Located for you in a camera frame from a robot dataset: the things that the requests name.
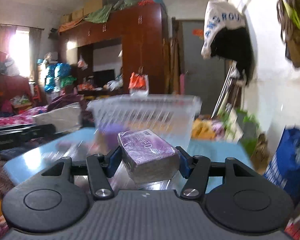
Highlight purple tissue pack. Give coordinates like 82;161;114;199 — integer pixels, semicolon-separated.
117;129;180;184

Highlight yellow blanket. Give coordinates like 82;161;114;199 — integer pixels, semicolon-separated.
191;119;216;140

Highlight white plastic laundry basket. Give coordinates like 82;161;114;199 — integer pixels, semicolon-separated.
87;94;202;149

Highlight metal crutches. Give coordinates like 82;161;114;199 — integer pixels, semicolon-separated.
211;63;239;119

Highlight black television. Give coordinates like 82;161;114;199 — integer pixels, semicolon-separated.
93;69;116;87

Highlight orange white plastic bag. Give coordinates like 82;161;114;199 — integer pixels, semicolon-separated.
128;72;149;96

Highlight grey metal door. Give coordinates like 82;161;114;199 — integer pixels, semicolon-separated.
179;20;226;115

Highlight blue shopping bag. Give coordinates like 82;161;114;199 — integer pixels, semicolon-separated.
264;127;300;205

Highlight dark red wooden wardrobe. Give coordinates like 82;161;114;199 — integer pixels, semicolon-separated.
59;3;168;94

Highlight green cloth on wardrobe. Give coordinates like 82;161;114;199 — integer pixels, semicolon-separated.
83;0;142;24

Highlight white cap with blue letters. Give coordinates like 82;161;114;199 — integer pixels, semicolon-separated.
201;0;245;59

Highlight coiled brown rope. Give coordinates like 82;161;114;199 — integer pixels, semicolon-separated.
276;0;296;43

